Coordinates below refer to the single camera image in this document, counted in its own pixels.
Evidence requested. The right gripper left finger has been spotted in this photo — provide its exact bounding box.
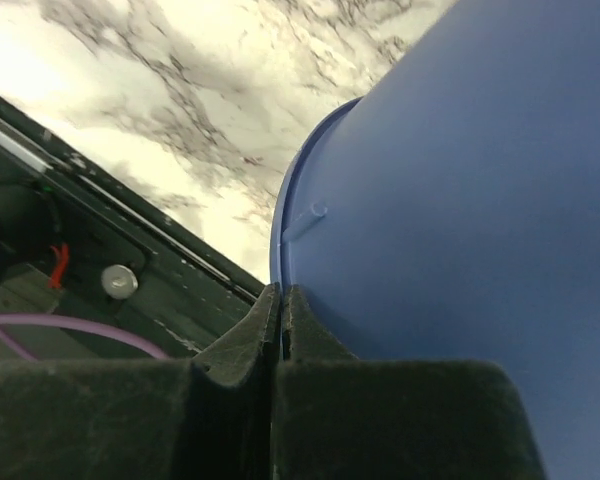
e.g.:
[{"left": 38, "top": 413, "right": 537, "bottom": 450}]
[{"left": 0, "top": 285, "right": 281, "bottom": 479}]

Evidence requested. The blue plastic bucket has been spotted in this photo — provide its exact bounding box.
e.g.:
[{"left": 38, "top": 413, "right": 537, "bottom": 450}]
[{"left": 270, "top": 1, "right": 600, "bottom": 479}]

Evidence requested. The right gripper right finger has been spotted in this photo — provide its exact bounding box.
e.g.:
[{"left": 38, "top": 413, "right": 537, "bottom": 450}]
[{"left": 274, "top": 287, "right": 545, "bottom": 479}]

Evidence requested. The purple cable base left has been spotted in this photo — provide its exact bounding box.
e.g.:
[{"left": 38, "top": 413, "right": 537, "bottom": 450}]
[{"left": 0, "top": 313, "right": 168, "bottom": 359}]

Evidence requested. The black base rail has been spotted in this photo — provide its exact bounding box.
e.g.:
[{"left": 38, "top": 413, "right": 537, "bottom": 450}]
[{"left": 0, "top": 97, "right": 263, "bottom": 357}]

